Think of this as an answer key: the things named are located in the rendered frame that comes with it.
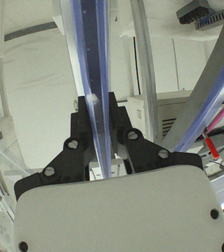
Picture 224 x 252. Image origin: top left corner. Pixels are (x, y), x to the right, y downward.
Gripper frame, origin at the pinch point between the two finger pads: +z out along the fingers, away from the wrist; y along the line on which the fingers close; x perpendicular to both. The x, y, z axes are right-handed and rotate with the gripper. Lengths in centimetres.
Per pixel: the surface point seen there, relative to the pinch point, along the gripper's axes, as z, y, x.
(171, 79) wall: 164, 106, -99
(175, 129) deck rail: 19.5, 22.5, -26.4
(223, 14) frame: 43, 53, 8
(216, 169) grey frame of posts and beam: 14, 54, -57
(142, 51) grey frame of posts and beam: 43.3, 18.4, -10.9
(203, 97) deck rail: 13.8, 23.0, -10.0
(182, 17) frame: 50, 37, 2
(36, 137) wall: 130, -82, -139
